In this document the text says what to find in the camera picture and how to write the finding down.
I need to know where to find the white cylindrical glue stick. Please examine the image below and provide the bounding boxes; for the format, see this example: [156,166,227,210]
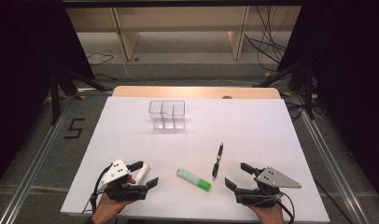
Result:
[133,163,150,185]

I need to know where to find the hand-held gripper cable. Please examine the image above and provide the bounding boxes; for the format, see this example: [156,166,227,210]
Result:
[81,163,113,216]
[275,191,296,224]

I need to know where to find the person's right hand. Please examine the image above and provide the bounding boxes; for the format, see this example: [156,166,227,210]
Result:
[248,203,286,224]

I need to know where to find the black metal stand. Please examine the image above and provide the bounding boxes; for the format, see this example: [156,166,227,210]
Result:
[252,59,316,120]
[49,66,114,125]

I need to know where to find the left hand-held gripper cable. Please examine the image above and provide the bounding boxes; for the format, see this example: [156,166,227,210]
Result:
[81,163,113,216]

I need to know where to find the aluminium floor rail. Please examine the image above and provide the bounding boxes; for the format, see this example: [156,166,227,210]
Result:
[0,92,83,224]
[291,92,371,224]

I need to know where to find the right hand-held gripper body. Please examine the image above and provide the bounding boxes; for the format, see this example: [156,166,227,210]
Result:
[233,166,302,209]

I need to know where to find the person's left hand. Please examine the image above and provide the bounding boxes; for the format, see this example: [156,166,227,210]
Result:
[91,175,137,224]

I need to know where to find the thin black floor cable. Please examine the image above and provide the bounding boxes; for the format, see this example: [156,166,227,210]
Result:
[86,50,116,66]

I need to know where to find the right hand-held gripper cable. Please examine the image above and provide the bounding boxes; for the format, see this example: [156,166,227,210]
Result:
[275,191,296,224]

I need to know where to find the white table sheet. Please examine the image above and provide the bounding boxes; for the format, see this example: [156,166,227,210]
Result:
[60,95,330,223]

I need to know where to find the tangle of floor cables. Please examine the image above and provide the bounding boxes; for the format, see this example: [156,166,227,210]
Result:
[284,91,327,120]

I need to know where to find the bundle of black hanging cables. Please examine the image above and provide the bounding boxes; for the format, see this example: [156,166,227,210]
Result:
[244,6,291,73]

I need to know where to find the clear plastic divided holder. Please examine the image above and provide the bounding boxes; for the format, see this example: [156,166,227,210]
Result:
[147,99,187,131]

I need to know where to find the black pen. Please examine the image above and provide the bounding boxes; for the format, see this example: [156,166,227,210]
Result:
[211,142,224,181]

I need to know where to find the green highlighter marker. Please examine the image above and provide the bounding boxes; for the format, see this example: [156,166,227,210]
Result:
[176,167,212,192]

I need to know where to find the black curtain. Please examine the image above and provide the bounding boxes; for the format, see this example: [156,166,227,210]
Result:
[275,0,379,206]
[0,0,95,190]

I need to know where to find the light wooden shelf unit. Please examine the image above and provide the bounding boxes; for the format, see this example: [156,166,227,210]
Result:
[65,6,302,62]

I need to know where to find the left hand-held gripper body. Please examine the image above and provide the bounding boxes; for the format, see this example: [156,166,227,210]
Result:
[98,158,149,203]

